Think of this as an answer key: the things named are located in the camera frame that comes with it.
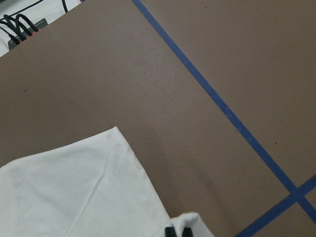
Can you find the white long-sleeve printed shirt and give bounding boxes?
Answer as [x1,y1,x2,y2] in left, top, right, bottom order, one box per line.
[0,127,212,237]

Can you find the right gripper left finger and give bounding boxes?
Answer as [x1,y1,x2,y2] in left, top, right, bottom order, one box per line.
[164,227,176,237]

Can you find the lower orange black adapter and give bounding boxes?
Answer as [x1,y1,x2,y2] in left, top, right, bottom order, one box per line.
[7,18,48,51]

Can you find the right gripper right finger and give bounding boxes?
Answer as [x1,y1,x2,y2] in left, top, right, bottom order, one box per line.
[182,227,193,237]

